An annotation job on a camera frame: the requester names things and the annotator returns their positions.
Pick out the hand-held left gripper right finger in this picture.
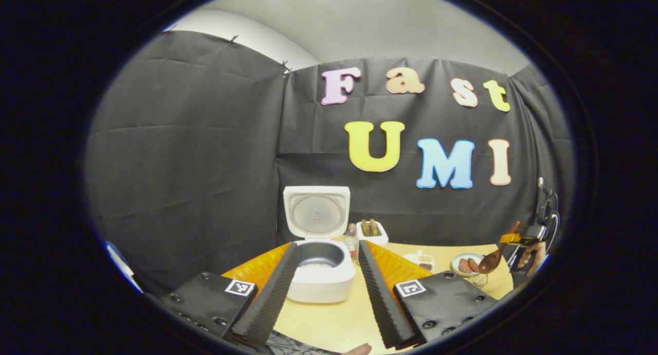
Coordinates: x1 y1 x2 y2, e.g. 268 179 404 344
357 239 498 350

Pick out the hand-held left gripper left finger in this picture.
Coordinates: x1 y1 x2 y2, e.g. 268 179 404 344
159 241 300 348

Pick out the brown wooden spoon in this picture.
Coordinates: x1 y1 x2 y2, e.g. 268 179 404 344
478 221 521 274

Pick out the white rice cooker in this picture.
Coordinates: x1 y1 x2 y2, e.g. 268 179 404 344
283 186 356 304

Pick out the white divided grain dish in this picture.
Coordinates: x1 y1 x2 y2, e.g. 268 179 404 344
404 251 435 272

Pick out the white toaster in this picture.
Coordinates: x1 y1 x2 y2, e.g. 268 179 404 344
356 220 389 248

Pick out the pale green plate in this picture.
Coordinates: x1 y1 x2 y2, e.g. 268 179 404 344
451 253 486 277

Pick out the clear plastic bottle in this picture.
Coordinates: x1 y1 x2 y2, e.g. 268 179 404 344
343 223 359 263

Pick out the black backdrop cloth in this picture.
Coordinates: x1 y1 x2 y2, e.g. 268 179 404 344
85 30 575 296

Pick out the blue and white sheet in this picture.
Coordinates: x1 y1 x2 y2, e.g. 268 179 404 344
105 240 142 293

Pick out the looped gripper cable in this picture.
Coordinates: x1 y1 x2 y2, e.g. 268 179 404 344
545 191 561 242

